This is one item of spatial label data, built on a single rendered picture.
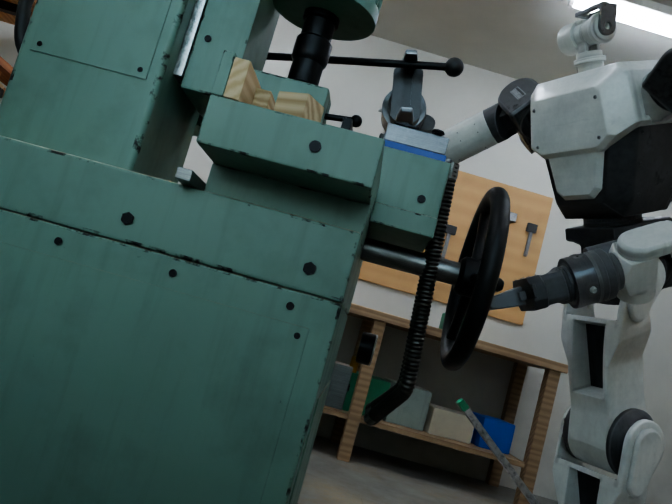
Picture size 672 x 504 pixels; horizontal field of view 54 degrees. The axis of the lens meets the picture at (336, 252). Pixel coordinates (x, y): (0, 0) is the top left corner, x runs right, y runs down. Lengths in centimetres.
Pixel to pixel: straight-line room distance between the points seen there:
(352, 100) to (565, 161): 329
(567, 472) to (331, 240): 95
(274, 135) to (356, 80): 394
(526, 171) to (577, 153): 336
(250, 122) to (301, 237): 15
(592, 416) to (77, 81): 117
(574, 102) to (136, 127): 85
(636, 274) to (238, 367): 69
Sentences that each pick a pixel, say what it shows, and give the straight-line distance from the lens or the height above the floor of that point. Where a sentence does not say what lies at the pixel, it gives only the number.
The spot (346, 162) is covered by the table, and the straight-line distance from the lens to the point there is 76.
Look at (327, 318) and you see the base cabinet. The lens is 81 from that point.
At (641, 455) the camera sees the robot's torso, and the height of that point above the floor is 60.
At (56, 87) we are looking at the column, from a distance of 108.
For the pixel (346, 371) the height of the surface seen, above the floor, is 61.
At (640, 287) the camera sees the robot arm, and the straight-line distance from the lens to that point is 123.
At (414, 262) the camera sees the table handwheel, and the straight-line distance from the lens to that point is 102.
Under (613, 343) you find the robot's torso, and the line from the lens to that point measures 146.
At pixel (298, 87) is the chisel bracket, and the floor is 102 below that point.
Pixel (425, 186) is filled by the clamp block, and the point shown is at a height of 92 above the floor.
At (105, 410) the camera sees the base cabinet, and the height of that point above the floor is 51.
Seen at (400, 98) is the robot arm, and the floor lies 112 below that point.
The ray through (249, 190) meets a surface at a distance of 86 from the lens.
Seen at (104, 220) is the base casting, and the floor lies 73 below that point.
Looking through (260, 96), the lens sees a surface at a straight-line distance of 86.
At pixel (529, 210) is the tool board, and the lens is 474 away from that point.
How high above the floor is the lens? 68
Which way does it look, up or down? 7 degrees up
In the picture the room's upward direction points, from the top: 16 degrees clockwise
